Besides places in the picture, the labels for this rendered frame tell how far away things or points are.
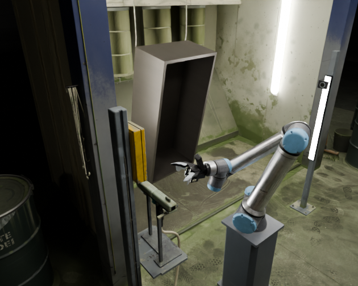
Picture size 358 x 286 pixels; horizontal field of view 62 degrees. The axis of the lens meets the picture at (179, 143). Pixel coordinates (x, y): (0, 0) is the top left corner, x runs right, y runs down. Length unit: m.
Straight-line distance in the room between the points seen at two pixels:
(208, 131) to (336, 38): 1.98
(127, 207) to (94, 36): 0.88
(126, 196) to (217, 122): 3.33
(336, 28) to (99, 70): 2.78
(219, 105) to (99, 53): 3.23
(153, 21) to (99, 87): 2.11
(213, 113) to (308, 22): 1.74
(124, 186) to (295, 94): 3.11
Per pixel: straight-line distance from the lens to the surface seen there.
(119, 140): 1.25
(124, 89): 3.95
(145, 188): 1.61
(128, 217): 1.47
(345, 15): 3.79
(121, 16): 3.44
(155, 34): 3.72
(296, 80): 4.08
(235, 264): 2.32
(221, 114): 4.68
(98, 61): 1.69
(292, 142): 1.57
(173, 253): 1.72
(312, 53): 3.95
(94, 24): 1.67
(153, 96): 2.41
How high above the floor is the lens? 2.04
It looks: 26 degrees down
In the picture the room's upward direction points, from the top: straight up
